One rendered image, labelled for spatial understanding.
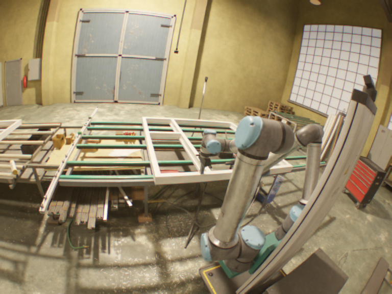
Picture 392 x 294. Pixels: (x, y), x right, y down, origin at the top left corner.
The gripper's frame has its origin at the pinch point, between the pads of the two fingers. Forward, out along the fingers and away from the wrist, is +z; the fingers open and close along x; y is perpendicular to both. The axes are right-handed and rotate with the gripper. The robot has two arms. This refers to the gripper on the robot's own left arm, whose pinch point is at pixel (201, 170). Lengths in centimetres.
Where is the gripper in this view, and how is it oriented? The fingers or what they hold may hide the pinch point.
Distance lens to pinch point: 138.6
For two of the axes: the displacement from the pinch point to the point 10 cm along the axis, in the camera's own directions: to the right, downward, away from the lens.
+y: -9.3, 0.0, -3.7
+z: -1.7, 9.0, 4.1
